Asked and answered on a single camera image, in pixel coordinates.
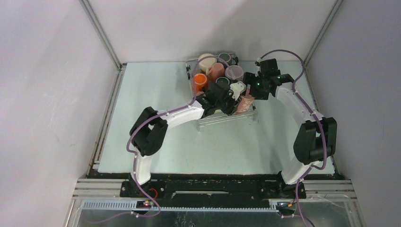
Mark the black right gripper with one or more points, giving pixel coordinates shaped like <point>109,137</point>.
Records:
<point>250,79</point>

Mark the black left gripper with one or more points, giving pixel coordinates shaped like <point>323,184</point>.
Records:
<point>234,104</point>

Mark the pink patterned mug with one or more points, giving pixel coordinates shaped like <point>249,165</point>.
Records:
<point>245,102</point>

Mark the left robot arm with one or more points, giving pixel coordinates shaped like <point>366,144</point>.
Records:
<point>148,132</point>

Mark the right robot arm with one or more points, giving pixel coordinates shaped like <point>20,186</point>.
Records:
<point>316,138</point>

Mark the clear acrylic dish rack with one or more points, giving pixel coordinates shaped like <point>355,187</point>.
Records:
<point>192,69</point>

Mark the dark teal mug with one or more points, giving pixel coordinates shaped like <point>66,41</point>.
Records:
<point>223,82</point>

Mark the orange mug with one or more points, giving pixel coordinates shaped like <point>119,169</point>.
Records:
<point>200,83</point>

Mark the pink ribbed mug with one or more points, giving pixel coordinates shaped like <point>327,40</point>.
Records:
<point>216,71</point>

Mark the mauve grey mug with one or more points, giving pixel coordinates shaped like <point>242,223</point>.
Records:
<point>234,73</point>

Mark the cream beige mug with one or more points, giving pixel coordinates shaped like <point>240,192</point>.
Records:
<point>206,61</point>

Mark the dark grey mug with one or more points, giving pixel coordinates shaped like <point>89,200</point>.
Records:
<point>225,58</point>

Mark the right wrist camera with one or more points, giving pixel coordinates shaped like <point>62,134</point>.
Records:
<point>268,68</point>

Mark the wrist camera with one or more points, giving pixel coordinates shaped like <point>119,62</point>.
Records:
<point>237,88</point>
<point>268,68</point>

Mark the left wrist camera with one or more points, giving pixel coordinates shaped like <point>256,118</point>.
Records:
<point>237,88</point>

